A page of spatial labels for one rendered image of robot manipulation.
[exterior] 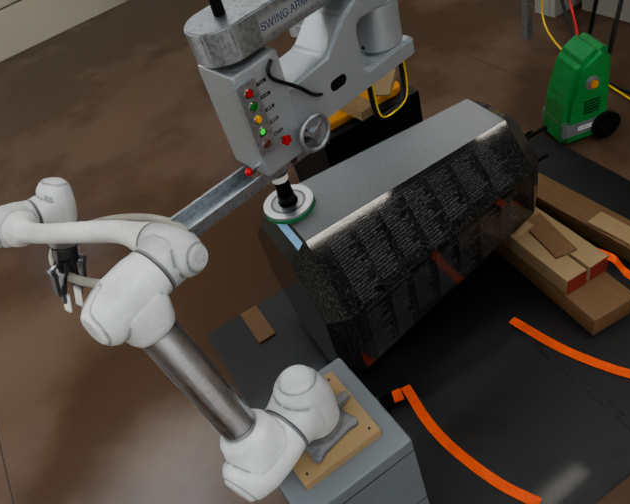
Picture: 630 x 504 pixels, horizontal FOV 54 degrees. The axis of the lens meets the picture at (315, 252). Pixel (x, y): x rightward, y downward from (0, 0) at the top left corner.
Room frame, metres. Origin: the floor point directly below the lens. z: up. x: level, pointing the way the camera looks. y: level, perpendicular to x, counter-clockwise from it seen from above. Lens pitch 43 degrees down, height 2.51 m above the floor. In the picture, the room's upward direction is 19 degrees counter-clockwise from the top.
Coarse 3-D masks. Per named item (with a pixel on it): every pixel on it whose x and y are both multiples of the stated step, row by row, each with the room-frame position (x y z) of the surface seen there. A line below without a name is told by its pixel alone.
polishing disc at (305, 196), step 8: (296, 192) 2.05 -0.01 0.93; (304, 192) 2.04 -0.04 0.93; (272, 200) 2.06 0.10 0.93; (304, 200) 1.99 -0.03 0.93; (312, 200) 1.97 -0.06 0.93; (264, 208) 2.02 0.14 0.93; (272, 208) 2.01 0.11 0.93; (280, 208) 1.99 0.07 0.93; (288, 208) 1.97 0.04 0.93; (296, 208) 1.95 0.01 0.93; (304, 208) 1.94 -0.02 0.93; (272, 216) 1.96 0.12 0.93; (280, 216) 1.94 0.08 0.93; (288, 216) 1.92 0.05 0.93; (296, 216) 1.91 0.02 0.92
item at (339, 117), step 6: (396, 84) 2.84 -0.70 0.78; (366, 90) 2.88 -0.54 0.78; (396, 90) 2.80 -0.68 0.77; (366, 96) 2.82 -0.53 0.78; (384, 96) 2.78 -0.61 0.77; (390, 96) 2.79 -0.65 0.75; (378, 102) 2.77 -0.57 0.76; (336, 114) 2.76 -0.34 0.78; (342, 114) 2.74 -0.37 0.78; (348, 114) 2.72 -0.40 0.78; (330, 120) 2.72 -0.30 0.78; (336, 120) 2.70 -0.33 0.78; (342, 120) 2.71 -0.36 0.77; (348, 120) 2.72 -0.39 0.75; (330, 126) 2.69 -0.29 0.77; (336, 126) 2.70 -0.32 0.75
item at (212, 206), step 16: (240, 176) 1.99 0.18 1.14; (272, 176) 1.93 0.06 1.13; (208, 192) 1.92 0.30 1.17; (224, 192) 1.95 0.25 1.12; (240, 192) 1.86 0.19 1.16; (256, 192) 1.89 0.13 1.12; (192, 208) 1.88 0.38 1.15; (208, 208) 1.88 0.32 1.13; (224, 208) 1.82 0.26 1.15; (192, 224) 1.82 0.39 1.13; (208, 224) 1.78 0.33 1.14
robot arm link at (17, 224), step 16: (0, 208) 1.49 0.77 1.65; (16, 208) 1.48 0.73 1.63; (32, 208) 1.52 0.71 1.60; (0, 224) 1.44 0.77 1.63; (16, 224) 1.42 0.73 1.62; (32, 224) 1.40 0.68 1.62; (48, 224) 1.38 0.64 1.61; (64, 224) 1.37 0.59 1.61; (80, 224) 1.35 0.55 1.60; (96, 224) 1.34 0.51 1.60; (112, 224) 1.32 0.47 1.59; (128, 224) 1.29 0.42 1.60; (144, 224) 1.24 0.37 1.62; (0, 240) 1.42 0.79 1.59; (16, 240) 1.41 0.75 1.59; (32, 240) 1.37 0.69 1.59; (48, 240) 1.35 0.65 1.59; (64, 240) 1.34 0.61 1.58; (80, 240) 1.33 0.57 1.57; (96, 240) 1.32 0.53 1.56; (112, 240) 1.30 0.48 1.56; (128, 240) 1.24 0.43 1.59
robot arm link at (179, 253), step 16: (160, 224) 1.21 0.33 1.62; (144, 240) 1.16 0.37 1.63; (160, 240) 1.13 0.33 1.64; (176, 240) 1.12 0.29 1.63; (192, 240) 1.11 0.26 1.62; (160, 256) 1.09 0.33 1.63; (176, 256) 1.08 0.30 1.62; (192, 256) 1.08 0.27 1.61; (176, 272) 1.07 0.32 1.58; (192, 272) 1.07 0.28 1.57
